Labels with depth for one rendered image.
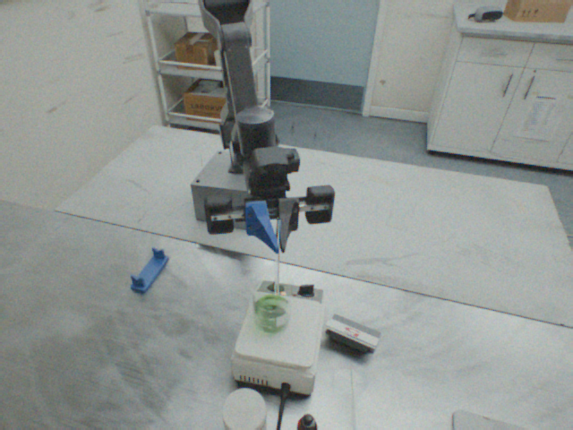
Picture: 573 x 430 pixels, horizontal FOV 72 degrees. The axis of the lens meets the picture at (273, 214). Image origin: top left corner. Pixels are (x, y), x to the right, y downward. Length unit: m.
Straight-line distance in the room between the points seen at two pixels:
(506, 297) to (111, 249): 0.83
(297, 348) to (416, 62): 3.02
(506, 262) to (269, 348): 0.57
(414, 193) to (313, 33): 2.52
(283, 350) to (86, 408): 0.32
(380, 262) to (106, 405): 0.57
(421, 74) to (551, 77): 0.95
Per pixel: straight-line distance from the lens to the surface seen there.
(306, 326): 0.64
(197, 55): 2.79
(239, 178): 0.89
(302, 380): 0.63
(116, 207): 1.06
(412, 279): 0.86
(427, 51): 3.43
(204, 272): 0.84
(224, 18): 0.72
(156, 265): 0.86
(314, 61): 3.52
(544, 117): 3.09
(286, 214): 0.54
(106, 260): 0.92
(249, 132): 0.58
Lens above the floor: 1.51
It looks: 40 degrees down
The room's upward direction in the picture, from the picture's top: straight up
